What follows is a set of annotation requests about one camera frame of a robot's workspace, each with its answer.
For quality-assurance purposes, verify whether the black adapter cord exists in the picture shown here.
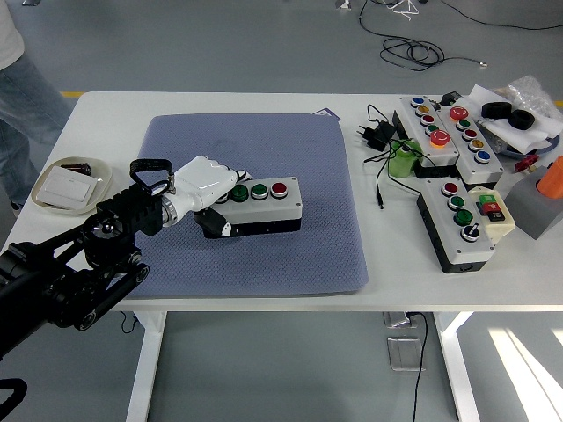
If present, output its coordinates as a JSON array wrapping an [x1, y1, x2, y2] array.
[[362, 104, 423, 210]]

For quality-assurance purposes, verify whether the grey-blue textured mat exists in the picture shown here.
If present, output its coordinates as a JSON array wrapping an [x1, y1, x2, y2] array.
[[125, 113, 369, 300]]

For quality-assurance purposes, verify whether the person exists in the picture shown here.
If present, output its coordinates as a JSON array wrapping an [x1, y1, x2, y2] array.
[[0, 0, 74, 216]]

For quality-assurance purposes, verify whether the white wall switch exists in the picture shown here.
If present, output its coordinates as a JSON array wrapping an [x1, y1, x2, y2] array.
[[37, 169, 99, 207]]

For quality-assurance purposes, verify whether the black coiled floor cable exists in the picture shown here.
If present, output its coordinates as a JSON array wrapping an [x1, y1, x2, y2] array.
[[358, 0, 489, 72]]

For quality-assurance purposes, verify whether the black power adapter plug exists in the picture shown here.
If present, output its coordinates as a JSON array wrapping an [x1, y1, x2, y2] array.
[[355, 120, 397, 153]]

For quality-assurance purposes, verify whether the grey button box black base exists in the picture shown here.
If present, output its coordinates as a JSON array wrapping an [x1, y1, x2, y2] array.
[[210, 175, 304, 236]]

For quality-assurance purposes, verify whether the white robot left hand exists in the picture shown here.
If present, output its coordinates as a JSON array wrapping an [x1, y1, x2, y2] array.
[[169, 154, 253, 241]]

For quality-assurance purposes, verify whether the four-button box with selector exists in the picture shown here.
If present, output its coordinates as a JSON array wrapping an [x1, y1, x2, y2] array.
[[415, 178, 496, 274]]

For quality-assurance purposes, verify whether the five-button box with red mushroom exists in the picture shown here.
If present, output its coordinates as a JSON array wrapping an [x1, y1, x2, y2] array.
[[435, 104, 506, 186], [391, 95, 461, 171]]

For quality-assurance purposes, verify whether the orange cylinder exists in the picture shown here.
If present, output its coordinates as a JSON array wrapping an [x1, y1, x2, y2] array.
[[535, 156, 563, 199]]

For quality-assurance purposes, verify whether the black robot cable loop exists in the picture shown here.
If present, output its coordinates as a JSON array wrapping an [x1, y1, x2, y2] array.
[[0, 377, 28, 422]]

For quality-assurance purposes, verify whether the small red knob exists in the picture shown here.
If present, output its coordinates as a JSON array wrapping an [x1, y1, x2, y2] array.
[[515, 153, 540, 173]]

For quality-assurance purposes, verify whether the black foam ring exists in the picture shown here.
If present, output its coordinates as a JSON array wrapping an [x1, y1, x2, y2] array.
[[480, 101, 514, 120], [508, 109, 536, 132]]

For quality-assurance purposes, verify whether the small dark brown object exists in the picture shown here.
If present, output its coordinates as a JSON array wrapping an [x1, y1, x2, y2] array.
[[60, 162, 92, 177]]

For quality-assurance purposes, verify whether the blue-grey round ring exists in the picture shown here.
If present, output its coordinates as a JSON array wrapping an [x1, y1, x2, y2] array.
[[499, 134, 562, 159]]

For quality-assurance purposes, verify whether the metal floor socket box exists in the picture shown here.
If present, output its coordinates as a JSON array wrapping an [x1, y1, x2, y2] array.
[[386, 336, 427, 373]]

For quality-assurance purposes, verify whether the beige oval dish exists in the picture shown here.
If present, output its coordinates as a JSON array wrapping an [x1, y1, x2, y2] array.
[[31, 156, 113, 216]]

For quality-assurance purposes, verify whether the cream switch box green red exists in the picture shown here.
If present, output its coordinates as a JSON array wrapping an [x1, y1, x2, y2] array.
[[468, 186, 515, 245]]

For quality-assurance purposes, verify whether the black hanging cable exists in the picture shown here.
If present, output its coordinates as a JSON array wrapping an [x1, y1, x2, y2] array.
[[404, 310, 430, 422]]

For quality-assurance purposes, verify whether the white foam sheet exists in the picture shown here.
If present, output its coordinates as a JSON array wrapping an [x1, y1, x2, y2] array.
[[465, 84, 563, 155]]

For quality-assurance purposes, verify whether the white table leg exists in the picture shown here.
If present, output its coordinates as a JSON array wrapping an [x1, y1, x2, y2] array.
[[433, 310, 483, 422], [125, 310, 168, 422]]

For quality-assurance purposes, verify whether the green plastic cylinder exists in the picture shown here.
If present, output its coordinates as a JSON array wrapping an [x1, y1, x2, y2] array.
[[386, 138, 423, 180]]

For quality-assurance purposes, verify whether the grey block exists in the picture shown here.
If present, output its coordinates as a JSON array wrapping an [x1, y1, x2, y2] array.
[[503, 164, 563, 241]]

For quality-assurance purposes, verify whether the clear bubble wrap bag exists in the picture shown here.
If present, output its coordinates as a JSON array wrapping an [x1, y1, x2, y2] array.
[[494, 75, 558, 120]]

